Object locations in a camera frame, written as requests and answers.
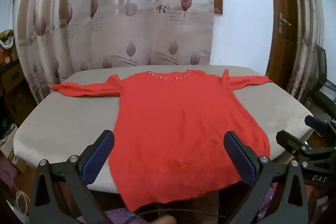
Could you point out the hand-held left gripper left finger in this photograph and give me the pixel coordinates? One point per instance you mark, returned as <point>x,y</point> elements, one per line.
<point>99,153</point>

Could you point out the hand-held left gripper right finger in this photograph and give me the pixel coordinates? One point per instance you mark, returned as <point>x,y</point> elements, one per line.
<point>239,155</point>

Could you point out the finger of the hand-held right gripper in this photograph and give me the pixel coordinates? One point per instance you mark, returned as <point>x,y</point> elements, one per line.
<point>286,140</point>
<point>314,122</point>

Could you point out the red knit sweater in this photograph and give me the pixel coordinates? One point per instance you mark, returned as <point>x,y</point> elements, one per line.
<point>183,121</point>

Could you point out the black office chair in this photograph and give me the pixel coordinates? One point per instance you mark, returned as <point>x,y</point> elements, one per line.
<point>321,77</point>

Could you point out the purple cloth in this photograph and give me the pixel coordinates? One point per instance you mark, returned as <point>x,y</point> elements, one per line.
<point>118,216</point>

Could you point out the brown wooden door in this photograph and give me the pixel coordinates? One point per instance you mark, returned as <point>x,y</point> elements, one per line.
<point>279,56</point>

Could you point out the striped beige curtain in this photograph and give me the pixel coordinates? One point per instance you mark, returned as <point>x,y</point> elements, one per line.
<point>309,29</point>

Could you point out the cardboard box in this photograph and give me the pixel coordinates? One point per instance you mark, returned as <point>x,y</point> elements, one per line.
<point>11,79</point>

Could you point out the beige leaf print curtain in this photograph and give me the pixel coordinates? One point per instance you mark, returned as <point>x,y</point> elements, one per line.
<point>126,8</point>

